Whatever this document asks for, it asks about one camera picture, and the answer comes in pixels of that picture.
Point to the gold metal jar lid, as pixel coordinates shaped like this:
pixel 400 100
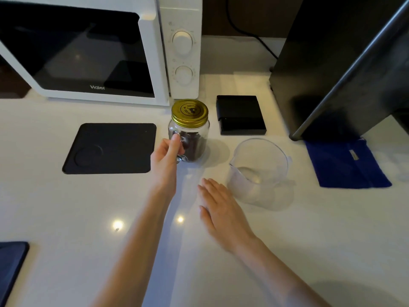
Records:
pixel 189 112

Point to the large black appliance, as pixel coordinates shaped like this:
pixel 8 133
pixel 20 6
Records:
pixel 319 60

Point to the person's right thumb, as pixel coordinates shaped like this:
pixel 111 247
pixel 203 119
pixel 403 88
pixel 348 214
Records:
pixel 205 219

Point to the black square scale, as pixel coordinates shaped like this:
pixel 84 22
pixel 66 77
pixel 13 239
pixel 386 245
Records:
pixel 239 113

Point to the black rubber mat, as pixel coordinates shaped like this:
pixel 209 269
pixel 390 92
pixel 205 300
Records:
pixel 111 148

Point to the person's left forearm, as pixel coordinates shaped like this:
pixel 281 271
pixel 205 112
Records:
pixel 137 252

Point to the white microwave knob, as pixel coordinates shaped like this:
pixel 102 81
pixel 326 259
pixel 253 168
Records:
pixel 182 42
pixel 184 75

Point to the dark blue mat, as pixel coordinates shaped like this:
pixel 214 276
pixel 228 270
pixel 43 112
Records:
pixel 11 268

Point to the blue cloth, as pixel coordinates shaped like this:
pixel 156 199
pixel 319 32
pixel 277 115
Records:
pixel 345 164

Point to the clear plastic pitcher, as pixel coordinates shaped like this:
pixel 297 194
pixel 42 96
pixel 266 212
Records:
pixel 258 175

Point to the dark coffee beans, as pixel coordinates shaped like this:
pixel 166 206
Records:
pixel 193 145

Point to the person's right hand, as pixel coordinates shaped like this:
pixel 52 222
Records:
pixel 223 214

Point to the person's left thumb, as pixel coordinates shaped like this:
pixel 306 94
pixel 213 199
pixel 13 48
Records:
pixel 175 143

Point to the glass jar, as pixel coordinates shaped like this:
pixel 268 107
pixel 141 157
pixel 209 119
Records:
pixel 199 140

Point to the white microwave oven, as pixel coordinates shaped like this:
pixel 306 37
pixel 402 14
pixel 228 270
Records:
pixel 96 44

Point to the person's right forearm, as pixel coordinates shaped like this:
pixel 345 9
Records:
pixel 274 274

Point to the person's left hand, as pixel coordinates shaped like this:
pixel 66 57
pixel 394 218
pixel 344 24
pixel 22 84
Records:
pixel 164 166

